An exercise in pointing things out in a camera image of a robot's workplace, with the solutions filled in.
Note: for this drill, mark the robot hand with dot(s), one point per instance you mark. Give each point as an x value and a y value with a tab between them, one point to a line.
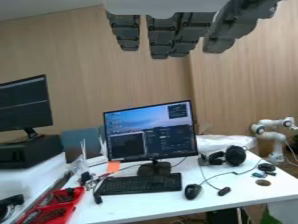
170	33

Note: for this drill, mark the lit computer screen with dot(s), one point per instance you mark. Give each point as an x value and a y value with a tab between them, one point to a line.
150	131

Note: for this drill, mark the small white jointed device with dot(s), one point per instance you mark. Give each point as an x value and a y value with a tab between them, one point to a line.
270	131

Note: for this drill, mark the black headphones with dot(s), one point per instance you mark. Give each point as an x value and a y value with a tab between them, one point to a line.
10	201
232	155

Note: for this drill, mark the dark computer screen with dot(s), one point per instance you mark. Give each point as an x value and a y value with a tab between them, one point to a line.
24	103

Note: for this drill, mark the orange paper note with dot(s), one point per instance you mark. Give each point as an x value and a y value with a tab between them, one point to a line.
113	166

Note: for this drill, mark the black keyboard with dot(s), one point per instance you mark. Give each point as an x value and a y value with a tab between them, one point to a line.
139	184

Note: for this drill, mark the black mouse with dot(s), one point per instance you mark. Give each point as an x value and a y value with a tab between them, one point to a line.
193	191

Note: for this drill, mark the black box device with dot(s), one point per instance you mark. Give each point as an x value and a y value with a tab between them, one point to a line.
26	151

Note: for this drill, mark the white desk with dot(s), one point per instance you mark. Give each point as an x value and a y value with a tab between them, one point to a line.
177	206

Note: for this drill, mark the red tray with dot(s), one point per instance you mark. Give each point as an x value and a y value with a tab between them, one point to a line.
37	215
61	197

